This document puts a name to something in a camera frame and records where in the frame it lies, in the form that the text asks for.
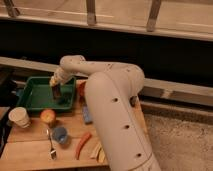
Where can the orange carrot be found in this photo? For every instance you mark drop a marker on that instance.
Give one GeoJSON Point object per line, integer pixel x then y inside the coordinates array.
{"type": "Point", "coordinates": [81, 143]}

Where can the blue sponge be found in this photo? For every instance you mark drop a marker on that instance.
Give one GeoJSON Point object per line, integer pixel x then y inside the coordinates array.
{"type": "Point", "coordinates": [86, 115]}

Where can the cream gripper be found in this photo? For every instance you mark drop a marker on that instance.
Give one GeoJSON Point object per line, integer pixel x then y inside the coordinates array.
{"type": "Point", "coordinates": [53, 82]}

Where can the orange bowl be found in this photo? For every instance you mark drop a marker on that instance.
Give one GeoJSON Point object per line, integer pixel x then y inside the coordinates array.
{"type": "Point", "coordinates": [81, 89]}

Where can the yellow banana peel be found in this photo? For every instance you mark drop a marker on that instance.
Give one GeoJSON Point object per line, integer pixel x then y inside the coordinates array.
{"type": "Point", "coordinates": [98, 153]}

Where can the red yellow apple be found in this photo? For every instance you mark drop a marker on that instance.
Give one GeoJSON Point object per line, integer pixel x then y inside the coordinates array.
{"type": "Point", "coordinates": [48, 116]}

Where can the silver fork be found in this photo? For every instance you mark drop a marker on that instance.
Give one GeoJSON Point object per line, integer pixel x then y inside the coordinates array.
{"type": "Point", "coordinates": [52, 150]}

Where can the black eraser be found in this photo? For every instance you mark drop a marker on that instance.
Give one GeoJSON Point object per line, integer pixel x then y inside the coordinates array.
{"type": "Point", "coordinates": [56, 91]}

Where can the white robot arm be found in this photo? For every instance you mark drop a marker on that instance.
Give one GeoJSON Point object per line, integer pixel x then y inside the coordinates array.
{"type": "Point", "coordinates": [108, 91]}

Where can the blue cup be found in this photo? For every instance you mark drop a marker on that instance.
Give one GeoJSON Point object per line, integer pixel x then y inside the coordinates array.
{"type": "Point", "coordinates": [60, 135]}

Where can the green plastic tray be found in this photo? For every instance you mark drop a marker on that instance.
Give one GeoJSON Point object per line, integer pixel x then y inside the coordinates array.
{"type": "Point", "coordinates": [37, 95]}

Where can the white paper cup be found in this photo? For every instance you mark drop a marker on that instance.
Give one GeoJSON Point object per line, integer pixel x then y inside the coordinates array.
{"type": "Point", "coordinates": [19, 116]}

